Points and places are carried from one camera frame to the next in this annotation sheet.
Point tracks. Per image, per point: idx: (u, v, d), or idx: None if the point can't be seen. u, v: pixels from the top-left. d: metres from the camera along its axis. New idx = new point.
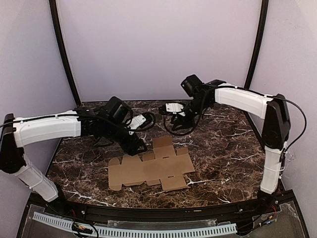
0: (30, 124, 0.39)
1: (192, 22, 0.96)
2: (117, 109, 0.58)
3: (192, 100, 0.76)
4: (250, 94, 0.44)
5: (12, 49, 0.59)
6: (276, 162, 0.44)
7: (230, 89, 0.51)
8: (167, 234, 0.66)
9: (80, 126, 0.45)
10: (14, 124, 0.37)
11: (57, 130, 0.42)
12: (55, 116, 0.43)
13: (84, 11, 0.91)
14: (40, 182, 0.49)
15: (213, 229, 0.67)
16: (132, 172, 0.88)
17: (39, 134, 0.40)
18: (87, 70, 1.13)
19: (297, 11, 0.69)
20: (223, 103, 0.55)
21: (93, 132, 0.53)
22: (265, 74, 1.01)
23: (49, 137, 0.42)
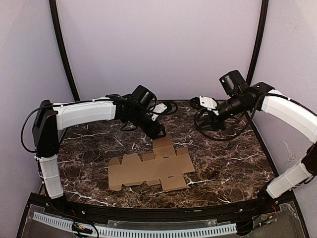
0: (71, 107, 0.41)
1: (192, 22, 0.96)
2: (144, 95, 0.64)
3: (231, 100, 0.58)
4: (309, 116, 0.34)
5: (12, 49, 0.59)
6: (298, 178, 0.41)
7: (282, 100, 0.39)
8: (167, 234, 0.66)
9: (114, 110, 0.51)
10: (56, 108, 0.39)
11: (94, 114, 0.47)
12: (92, 100, 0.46)
13: (84, 11, 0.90)
14: (57, 176, 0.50)
15: (213, 229, 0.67)
16: (132, 172, 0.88)
17: (78, 117, 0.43)
18: (87, 71, 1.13)
19: (297, 11, 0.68)
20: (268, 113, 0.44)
21: (124, 116, 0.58)
22: (265, 74, 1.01)
23: (86, 120, 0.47)
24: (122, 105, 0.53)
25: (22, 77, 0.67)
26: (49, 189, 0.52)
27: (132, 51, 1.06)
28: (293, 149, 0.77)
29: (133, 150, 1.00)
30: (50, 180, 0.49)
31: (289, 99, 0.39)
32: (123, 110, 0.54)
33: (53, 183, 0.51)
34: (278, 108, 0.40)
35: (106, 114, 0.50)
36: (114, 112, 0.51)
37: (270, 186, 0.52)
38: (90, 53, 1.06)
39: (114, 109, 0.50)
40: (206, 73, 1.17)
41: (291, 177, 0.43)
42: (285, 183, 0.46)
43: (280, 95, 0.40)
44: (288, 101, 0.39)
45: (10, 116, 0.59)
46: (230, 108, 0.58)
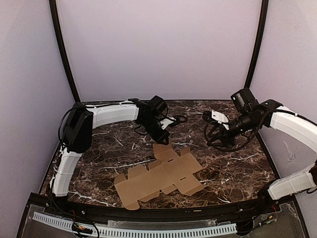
0: (104, 109, 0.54)
1: (192, 23, 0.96)
2: (160, 104, 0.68)
3: (243, 118, 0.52)
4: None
5: (12, 49, 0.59)
6: (301, 186, 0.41)
7: (290, 116, 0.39)
8: (167, 234, 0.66)
9: (137, 112, 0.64)
10: (91, 109, 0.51)
11: (121, 114, 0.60)
12: (120, 103, 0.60)
13: (84, 11, 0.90)
14: (71, 175, 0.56)
15: (213, 229, 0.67)
16: (136, 172, 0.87)
17: (109, 117, 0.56)
18: (87, 71, 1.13)
19: (297, 11, 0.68)
20: (278, 129, 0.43)
21: (142, 118, 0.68)
22: (265, 74, 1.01)
23: (114, 119, 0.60)
24: (143, 108, 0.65)
25: (21, 77, 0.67)
26: (57, 186, 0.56)
27: (132, 52, 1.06)
28: (293, 149, 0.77)
29: (133, 150, 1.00)
30: (64, 176, 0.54)
31: (295, 114, 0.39)
32: (143, 113, 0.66)
33: (65, 180, 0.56)
34: (287, 124, 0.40)
35: (131, 115, 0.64)
36: (136, 114, 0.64)
37: (273, 186, 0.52)
38: (90, 53, 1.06)
39: (136, 111, 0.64)
40: (206, 73, 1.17)
41: (295, 183, 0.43)
42: (288, 187, 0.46)
43: (288, 111, 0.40)
44: (295, 116, 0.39)
45: (10, 116, 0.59)
46: (241, 126, 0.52)
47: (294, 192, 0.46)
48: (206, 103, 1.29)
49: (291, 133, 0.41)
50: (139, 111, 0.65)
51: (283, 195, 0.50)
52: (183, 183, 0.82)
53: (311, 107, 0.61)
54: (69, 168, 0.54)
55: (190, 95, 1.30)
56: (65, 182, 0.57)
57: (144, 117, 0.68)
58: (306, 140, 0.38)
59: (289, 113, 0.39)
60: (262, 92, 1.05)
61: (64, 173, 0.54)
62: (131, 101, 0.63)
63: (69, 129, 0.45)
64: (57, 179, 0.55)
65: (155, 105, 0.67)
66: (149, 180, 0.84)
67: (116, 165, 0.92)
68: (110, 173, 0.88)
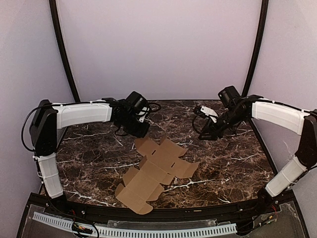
0: (71, 108, 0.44)
1: (193, 23, 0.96)
2: (137, 101, 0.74)
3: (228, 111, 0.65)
4: (291, 110, 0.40)
5: (12, 49, 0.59)
6: (294, 175, 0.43)
7: (268, 103, 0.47)
8: (167, 234, 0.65)
9: (110, 113, 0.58)
10: (55, 107, 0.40)
11: (91, 114, 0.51)
12: (89, 102, 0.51)
13: (84, 11, 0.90)
14: (56, 174, 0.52)
15: (213, 229, 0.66)
16: (136, 175, 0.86)
17: (76, 118, 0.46)
18: (87, 71, 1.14)
19: (297, 10, 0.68)
20: (260, 117, 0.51)
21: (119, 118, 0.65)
22: (265, 74, 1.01)
23: (82, 121, 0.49)
24: (117, 107, 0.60)
25: (21, 77, 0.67)
26: (48, 188, 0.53)
27: (132, 52, 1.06)
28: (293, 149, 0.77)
29: (133, 150, 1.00)
30: (49, 179, 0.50)
31: (273, 101, 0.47)
32: (118, 112, 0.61)
33: (52, 182, 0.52)
34: (266, 110, 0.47)
35: (103, 116, 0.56)
36: (109, 114, 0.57)
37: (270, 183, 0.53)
38: (90, 53, 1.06)
39: (110, 111, 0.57)
40: (206, 73, 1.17)
41: (288, 172, 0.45)
42: (283, 180, 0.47)
43: (265, 101, 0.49)
44: (272, 103, 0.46)
45: (10, 116, 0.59)
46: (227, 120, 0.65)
47: (290, 184, 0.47)
48: (206, 103, 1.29)
49: (271, 119, 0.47)
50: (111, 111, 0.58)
51: (281, 189, 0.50)
52: (179, 167, 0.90)
53: (310, 107, 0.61)
54: (51, 170, 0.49)
55: (191, 95, 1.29)
56: (54, 183, 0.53)
57: (119, 116, 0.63)
58: (284, 123, 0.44)
59: (267, 102, 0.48)
60: (261, 92, 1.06)
61: (48, 177, 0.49)
62: (103, 101, 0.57)
63: (33, 130, 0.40)
64: (45, 183, 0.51)
65: (133, 102, 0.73)
66: (150, 179, 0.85)
67: (116, 165, 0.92)
68: (110, 173, 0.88)
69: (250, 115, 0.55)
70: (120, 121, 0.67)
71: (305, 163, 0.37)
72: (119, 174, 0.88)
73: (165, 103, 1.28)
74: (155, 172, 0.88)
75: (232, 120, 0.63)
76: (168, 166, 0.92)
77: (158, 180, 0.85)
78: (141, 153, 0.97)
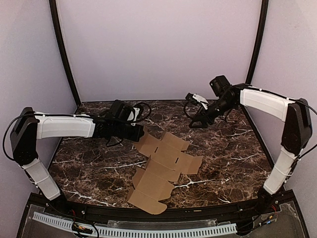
0: (52, 119, 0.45)
1: (193, 23, 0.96)
2: (120, 109, 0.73)
3: (220, 99, 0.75)
4: (276, 97, 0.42)
5: (11, 49, 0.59)
6: (287, 166, 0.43)
7: (255, 90, 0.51)
8: (167, 234, 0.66)
9: (93, 128, 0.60)
10: (37, 116, 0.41)
11: (74, 128, 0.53)
12: (74, 116, 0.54)
13: (84, 11, 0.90)
14: (48, 177, 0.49)
15: (213, 229, 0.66)
16: (144, 175, 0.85)
17: (57, 130, 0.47)
18: (87, 71, 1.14)
19: (297, 11, 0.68)
20: (248, 105, 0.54)
21: (105, 133, 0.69)
22: (265, 74, 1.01)
23: (65, 134, 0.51)
24: (101, 123, 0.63)
25: (21, 77, 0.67)
26: (44, 191, 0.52)
27: (132, 52, 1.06)
28: None
29: (133, 150, 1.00)
30: (42, 183, 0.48)
31: (260, 89, 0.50)
32: (102, 128, 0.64)
33: (46, 185, 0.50)
34: (253, 97, 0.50)
35: (85, 131, 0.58)
36: (92, 130, 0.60)
37: (267, 181, 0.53)
38: (90, 53, 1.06)
39: (93, 127, 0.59)
40: (206, 73, 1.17)
41: (281, 165, 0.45)
42: (278, 175, 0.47)
43: (253, 89, 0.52)
44: (259, 91, 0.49)
45: (9, 116, 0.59)
46: (218, 107, 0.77)
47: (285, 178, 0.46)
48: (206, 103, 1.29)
49: (256, 106, 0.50)
50: (94, 127, 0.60)
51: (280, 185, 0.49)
52: (184, 163, 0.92)
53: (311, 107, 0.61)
54: (41, 174, 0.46)
55: None
56: (48, 185, 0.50)
57: (104, 132, 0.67)
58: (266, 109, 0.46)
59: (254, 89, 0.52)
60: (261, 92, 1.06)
61: (40, 181, 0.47)
62: (87, 116, 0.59)
63: (13, 137, 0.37)
64: (39, 187, 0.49)
65: (116, 112, 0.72)
66: (159, 178, 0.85)
67: (116, 165, 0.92)
68: (110, 173, 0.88)
69: (240, 102, 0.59)
70: (107, 135, 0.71)
71: (290, 148, 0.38)
72: (119, 174, 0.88)
73: (165, 103, 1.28)
74: (163, 172, 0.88)
75: (223, 107, 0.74)
76: (172, 162, 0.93)
77: (166, 179, 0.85)
78: (145, 153, 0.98)
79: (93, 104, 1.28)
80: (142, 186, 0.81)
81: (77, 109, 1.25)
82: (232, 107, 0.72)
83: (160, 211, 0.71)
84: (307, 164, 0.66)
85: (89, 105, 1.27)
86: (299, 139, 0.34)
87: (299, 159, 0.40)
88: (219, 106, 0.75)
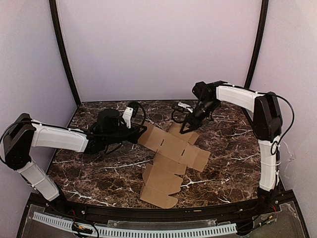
0: (50, 129, 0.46)
1: (193, 23, 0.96)
2: (105, 123, 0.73)
3: (201, 101, 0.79)
4: (247, 92, 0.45)
5: (11, 49, 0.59)
6: (270, 155, 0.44)
7: (229, 87, 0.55)
8: (167, 234, 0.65)
9: (85, 143, 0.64)
10: (34, 125, 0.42)
11: (69, 140, 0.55)
12: (68, 130, 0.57)
13: (84, 11, 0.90)
14: (45, 178, 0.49)
15: (213, 229, 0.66)
16: (153, 171, 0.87)
17: (53, 139, 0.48)
18: (86, 70, 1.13)
19: (297, 11, 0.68)
20: (225, 100, 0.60)
21: (98, 145, 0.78)
22: (264, 74, 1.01)
23: (60, 144, 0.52)
24: (93, 141, 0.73)
25: (22, 78, 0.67)
26: (42, 192, 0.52)
27: (132, 52, 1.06)
28: (293, 149, 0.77)
29: (133, 150, 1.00)
30: (38, 185, 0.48)
31: (233, 86, 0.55)
32: (93, 145, 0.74)
33: (43, 187, 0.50)
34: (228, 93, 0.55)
35: (78, 145, 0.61)
36: (84, 145, 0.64)
37: (261, 180, 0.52)
38: (90, 54, 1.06)
39: (85, 142, 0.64)
40: (206, 73, 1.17)
41: (264, 157, 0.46)
42: (267, 168, 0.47)
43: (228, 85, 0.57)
44: (232, 87, 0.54)
45: (9, 116, 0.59)
46: (204, 108, 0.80)
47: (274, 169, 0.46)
48: None
49: (231, 100, 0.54)
50: (86, 143, 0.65)
51: (274, 178, 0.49)
52: (190, 155, 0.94)
53: (311, 107, 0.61)
54: (37, 176, 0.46)
55: (190, 95, 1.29)
56: (46, 186, 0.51)
57: (94, 148, 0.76)
58: (239, 102, 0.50)
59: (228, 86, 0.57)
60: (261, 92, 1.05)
61: (37, 182, 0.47)
62: (81, 132, 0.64)
63: (6, 141, 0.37)
64: (37, 189, 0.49)
65: (102, 126, 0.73)
66: (167, 172, 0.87)
67: (116, 165, 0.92)
68: (110, 173, 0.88)
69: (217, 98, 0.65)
70: (102, 147, 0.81)
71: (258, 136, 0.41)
72: (119, 173, 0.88)
73: (164, 103, 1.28)
74: (170, 166, 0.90)
75: (208, 108, 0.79)
76: (179, 155, 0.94)
77: (173, 172, 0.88)
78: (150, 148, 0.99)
79: (93, 104, 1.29)
80: (152, 183, 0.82)
81: (77, 109, 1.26)
82: (217, 104, 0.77)
83: (172, 205, 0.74)
84: (307, 164, 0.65)
85: (89, 105, 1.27)
86: (267, 128, 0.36)
87: (278, 145, 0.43)
88: (204, 107, 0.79)
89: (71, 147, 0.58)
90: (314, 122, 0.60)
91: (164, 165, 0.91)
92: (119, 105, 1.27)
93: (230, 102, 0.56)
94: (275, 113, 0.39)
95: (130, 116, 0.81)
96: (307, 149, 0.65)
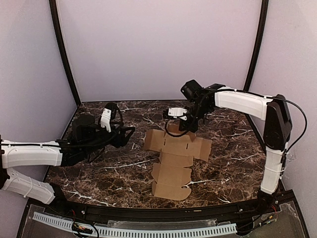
0: (19, 149, 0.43)
1: (193, 23, 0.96)
2: (78, 133, 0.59)
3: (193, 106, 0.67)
4: (254, 97, 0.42)
5: (12, 50, 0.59)
6: (278, 163, 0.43)
7: (230, 91, 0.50)
8: (167, 234, 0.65)
9: (61, 157, 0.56)
10: (2, 147, 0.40)
11: (43, 157, 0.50)
12: (40, 145, 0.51)
13: (84, 11, 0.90)
14: (32, 186, 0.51)
15: (213, 229, 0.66)
16: (161, 168, 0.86)
17: (23, 159, 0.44)
18: (86, 70, 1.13)
19: (297, 11, 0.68)
20: (223, 106, 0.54)
21: (78, 158, 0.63)
22: (264, 74, 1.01)
23: (33, 161, 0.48)
24: (69, 153, 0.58)
25: (22, 78, 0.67)
26: (36, 198, 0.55)
27: (132, 52, 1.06)
28: (293, 149, 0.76)
29: (133, 150, 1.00)
30: (29, 194, 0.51)
31: (235, 90, 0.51)
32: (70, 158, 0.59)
33: (35, 194, 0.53)
34: (230, 98, 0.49)
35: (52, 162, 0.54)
36: (60, 159, 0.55)
37: (263, 184, 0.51)
38: (89, 53, 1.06)
39: (60, 156, 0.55)
40: (206, 73, 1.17)
41: (270, 164, 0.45)
42: (271, 173, 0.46)
43: (228, 90, 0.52)
44: (234, 91, 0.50)
45: (10, 116, 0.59)
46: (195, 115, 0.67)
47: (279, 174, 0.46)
48: None
49: (234, 106, 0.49)
50: (62, 156, 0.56)
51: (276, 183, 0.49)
52: (194, 146, 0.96)
53: (310, 107, 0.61)
54: (24, 188, 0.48)
55: None
56: (38, 193, 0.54)
57: (73, 161, 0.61)
58: (244, 109, 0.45)
59: (229, 90, 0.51)
60: (261, 92, 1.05)
61: (27, 192, 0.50)
62: (56, 146, 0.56)
63: None
64: (29, 196, 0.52)
65: (76, 137, 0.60)
66: (177, 167, 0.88)
67: (116, 165, 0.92)
68: (110, 173, 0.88)
69: (215, 104, 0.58)
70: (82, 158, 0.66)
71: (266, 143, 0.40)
72: (119, 174, 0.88)
73: (164, 103, 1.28)
74: (177, 161, 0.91)
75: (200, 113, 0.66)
76: (184, 149, 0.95)
77: (181, 165, 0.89)
78: (155, 148, 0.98)
79: (93, 104, 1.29)
80: (163, 179, 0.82)
81: (77, 109, 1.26)
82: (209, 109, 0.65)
83: (186, 195, 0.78)
84: (307, 165, 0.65)
85: (89, 105, 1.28)
86: (282, 137, 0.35)
87: (287, 152, 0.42)
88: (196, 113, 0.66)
89: (46, 163, 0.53)
90: (314, 122, 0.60)
91: (171, 161, 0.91)
92: (119, 105, 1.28)
93: (232, 109, 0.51)
94: (286, 117, 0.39)
95: (108, 119, 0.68)
96: (307, 149, 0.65)
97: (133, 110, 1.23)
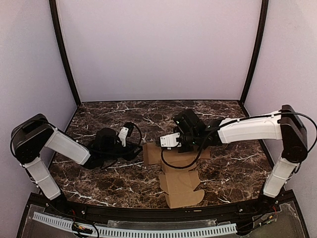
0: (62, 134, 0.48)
1: (193, 22, 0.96)
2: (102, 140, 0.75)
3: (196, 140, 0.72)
4: (262, 121, 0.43)
5: (12, 49, 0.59)
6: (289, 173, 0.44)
7: (232, 125, 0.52)
8: (167, 234, 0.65)
9: (85, 156, 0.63)
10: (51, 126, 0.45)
11: (75, 149, 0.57)
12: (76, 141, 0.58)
13: (84, 11, 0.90)
14: (49, 175, 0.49)
15: (213, 229, 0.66)
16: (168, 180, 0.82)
17: (62, 145, 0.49)
18: (86, 70, 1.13)
19: (296, 11, 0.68)
20: (232, 141, 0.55)
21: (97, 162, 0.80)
22: (264, 74, 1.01)
23: (66, 152, 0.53)
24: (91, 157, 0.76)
25: (22, 77, 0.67)
26: (43, 190, 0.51)
27: (132, 52, 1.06)
28: None
29: None
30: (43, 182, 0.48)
31: (237, 120, 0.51)
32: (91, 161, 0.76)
33: (46, 185, 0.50)
34: (237, 131, 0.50)
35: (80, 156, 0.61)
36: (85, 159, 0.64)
37: (267, 189, 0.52)
38: (89, 53, 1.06)
39: (86, 156, 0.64)
40: (205, 73, 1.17)
41: (280, 172, 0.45)
42: (279, 181, 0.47)
43: (228, 123, 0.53)
44: (236, 123, 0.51)
45: (9, 116, 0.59)
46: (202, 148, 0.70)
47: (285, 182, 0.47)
48: (206, 103, 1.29)
49: (243, 137, 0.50)
50: (88, 156, 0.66)
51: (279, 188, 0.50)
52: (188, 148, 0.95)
53: (310, 107, 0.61)
54: (42, 173, 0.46)
55: (190, 95, 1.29)
56: (49, 184, 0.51)
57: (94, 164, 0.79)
58: (257, 135, 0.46)
59: (231, 123, 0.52)
60: (261, 92, 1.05)
61: (41, 179, 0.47)
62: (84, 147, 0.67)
63: (20, 136, 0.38)
64: (39, 186, 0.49)
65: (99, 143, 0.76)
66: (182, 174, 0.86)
67: (116, 165, 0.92)
68: (110, 173, 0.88)
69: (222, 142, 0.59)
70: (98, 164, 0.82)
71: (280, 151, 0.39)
72: (119, 173, 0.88)
73: (164, 103, 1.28)
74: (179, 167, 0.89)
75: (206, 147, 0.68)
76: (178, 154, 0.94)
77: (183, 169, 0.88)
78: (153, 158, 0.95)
79: (93, 104, 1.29)
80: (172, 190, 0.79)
81: (77, 109, 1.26)
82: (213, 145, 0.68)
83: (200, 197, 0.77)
84: (307, 164, 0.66)
85: (89, 105, 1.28)
86: (305, 149, 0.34)
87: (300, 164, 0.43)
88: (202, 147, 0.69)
89: (73, 156, 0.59)
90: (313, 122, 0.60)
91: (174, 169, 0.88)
92: (119, 105, 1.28)
93: (242, 139, 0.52)
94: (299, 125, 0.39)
95: (125, 135, 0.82)
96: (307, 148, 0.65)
97: (133, 110, 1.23)
